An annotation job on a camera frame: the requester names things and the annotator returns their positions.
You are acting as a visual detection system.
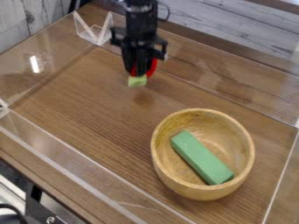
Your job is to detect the red plush strawberry toy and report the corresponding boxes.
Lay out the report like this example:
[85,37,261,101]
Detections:
[127,57,161,88]

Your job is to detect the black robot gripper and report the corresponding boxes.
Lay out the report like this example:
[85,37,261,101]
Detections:
[111,0,169,78]

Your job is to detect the wooden bowl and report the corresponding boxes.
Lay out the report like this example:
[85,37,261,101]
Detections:
[151,108,256,201]

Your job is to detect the green rectangular block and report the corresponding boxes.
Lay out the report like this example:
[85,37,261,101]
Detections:
[170,130,236,186]

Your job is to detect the black table leg bracket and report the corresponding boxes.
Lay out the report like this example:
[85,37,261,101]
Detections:
[23,183,81,224]

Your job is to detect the black cable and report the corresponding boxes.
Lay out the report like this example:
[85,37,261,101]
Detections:
[0,203,29,224]

